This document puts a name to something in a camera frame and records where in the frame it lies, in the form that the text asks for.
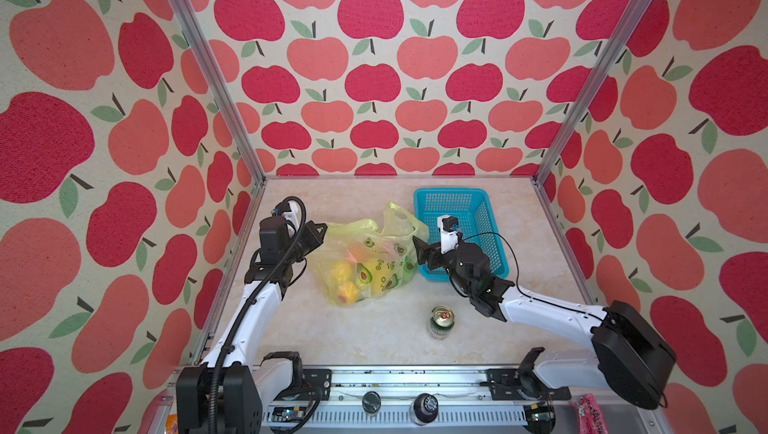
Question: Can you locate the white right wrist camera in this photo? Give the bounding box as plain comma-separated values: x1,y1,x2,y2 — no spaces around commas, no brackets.
437,215,462,254

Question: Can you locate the aluminium corner post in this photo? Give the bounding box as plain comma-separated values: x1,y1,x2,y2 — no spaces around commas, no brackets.
532,0,653,190
168,0,266,189

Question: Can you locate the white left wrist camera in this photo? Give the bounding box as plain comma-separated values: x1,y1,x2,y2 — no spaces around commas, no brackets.
272,200,301,230

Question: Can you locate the yellow toy fruit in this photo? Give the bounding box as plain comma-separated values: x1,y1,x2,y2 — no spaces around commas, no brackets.
331,261,361,305

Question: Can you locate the aluminium front rail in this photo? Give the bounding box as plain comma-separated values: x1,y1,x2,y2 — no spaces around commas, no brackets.
258,365,672,433

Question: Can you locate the yellow plastic bag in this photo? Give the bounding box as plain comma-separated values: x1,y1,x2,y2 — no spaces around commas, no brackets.
308,202,429,307

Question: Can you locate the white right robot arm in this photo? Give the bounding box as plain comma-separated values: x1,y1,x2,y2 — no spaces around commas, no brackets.
413,238,677,410

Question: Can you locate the right aluminium corner post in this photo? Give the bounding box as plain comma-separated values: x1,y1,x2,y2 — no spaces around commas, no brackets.
532,0,653,190

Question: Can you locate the green drink can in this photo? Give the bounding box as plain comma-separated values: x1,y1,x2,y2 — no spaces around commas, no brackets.
428,306,455,340

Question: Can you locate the black round knob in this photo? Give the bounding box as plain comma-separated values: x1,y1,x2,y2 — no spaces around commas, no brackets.
409,393,439,426

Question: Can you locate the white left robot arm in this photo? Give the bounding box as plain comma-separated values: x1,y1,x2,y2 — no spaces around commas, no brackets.
175,215,328,433

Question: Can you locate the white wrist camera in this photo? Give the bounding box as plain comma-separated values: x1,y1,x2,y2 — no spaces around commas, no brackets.
272,200,301,230
437,215,462,254

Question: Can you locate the grey round button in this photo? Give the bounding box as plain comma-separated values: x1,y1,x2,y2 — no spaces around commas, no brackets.
361,391,382,417

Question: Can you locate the left aluminium corner post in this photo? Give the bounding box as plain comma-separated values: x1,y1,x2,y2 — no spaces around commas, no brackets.
168,0,266,189

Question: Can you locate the pink snack packet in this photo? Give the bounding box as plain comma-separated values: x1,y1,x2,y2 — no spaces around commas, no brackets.
570,394,608,434

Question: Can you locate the teal plastic basket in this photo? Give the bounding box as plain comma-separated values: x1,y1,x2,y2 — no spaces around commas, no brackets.
414,188,509,279

